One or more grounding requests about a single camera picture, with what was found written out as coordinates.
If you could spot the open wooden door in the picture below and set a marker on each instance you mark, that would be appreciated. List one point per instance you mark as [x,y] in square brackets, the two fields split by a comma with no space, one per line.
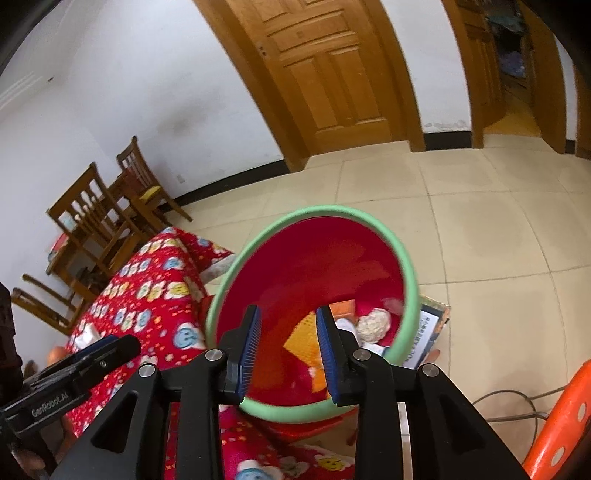
[480,69]

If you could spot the wooden panelled door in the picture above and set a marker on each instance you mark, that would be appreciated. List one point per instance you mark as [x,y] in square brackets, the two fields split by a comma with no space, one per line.
[332,69]

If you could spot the red bin with green rim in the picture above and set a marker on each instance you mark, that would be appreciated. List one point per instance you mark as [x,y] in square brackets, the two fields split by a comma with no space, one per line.
[314,258]

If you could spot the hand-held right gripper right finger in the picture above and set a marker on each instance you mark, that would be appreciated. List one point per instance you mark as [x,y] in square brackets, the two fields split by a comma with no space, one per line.
[325,355]

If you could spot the orange cardboard box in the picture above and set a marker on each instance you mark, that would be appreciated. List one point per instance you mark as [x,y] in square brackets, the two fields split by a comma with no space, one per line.
[344,308]

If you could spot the white tissue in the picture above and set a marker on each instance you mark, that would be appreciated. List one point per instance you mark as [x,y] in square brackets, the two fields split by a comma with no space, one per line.
[374,323]
[85,334]

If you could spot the red printed smiley blanket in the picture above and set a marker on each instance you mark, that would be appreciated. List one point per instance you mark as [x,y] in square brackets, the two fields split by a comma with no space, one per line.
[152,300]

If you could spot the wooden chair with yellow cushion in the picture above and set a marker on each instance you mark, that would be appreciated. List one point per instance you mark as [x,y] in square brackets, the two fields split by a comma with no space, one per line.
[138,175]

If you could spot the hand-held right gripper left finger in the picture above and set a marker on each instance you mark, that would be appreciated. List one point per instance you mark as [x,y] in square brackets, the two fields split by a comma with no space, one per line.
[249,350]

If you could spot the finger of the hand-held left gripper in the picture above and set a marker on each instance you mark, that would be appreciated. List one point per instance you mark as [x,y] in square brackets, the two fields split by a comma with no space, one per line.
[117,353]
[99,342]

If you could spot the orange stool with white dots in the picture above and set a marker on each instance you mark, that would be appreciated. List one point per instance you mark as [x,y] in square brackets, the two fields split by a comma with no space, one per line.
[563,424]

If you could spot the printed cardboard box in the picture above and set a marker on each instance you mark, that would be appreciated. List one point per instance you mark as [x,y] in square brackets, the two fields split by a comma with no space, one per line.
[431,332]

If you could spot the yellow foam fruit net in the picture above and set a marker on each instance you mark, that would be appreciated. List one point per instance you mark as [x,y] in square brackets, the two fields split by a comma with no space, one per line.
[302,339]

